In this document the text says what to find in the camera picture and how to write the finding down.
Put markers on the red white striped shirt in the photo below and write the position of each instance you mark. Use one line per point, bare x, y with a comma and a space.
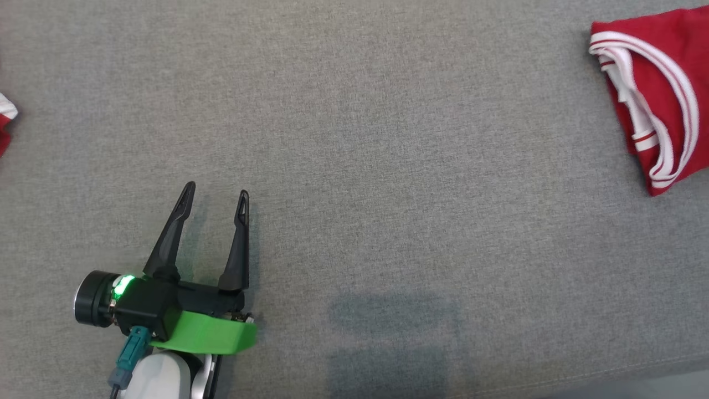
687, 33

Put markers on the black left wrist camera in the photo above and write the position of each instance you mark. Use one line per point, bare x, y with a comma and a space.
144, 307

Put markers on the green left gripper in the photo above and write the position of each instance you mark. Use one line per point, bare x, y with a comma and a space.
210, 332

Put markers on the red white garment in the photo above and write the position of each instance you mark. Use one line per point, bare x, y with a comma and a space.
4, 133

